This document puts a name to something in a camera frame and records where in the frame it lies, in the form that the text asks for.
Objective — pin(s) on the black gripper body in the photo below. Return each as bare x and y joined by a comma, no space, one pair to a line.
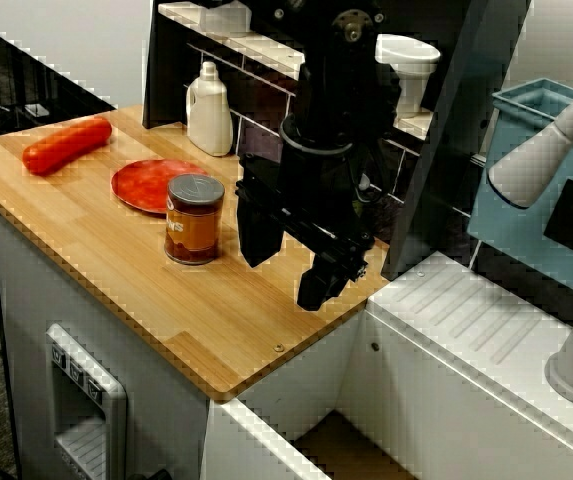
318,190

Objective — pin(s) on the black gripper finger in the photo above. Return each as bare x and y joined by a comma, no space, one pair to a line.
258,225
318,287

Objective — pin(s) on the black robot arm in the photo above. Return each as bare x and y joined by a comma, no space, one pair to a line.
336,75

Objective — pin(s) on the white sink with drainboard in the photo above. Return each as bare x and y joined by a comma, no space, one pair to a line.
441,350

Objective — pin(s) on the orange labelled tin can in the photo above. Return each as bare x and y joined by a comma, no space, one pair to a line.
193,225

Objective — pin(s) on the brass counter screw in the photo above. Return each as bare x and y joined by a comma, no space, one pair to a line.
279,347

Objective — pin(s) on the white detergent bottle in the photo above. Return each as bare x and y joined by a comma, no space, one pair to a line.
208,115

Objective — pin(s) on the black tiled backsplash hutch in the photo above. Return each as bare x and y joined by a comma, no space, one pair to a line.
441,200

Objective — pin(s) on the red round plate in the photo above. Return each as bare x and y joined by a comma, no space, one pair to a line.
141,185

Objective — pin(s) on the white cabinet with wooden counter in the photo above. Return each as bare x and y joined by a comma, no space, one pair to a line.
116,260

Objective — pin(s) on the plain white jar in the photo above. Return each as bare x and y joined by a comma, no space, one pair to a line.
411,75

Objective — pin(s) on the white container with flat side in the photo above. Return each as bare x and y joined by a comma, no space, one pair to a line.
226,17

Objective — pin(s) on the blue plastic bin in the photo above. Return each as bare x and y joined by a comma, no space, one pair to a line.
511,235

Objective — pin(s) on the red toy sausage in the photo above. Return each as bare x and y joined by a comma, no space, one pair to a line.
66,145

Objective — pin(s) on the grey toy faucet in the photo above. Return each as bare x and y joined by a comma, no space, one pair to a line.
531,165

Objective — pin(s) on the grey dispenser panel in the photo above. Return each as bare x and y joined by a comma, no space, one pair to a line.
83,400

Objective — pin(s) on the black mesh barrier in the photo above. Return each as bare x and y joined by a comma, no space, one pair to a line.
16,85

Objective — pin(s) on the white wall shelf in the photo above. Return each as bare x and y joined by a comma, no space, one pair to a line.
266,47

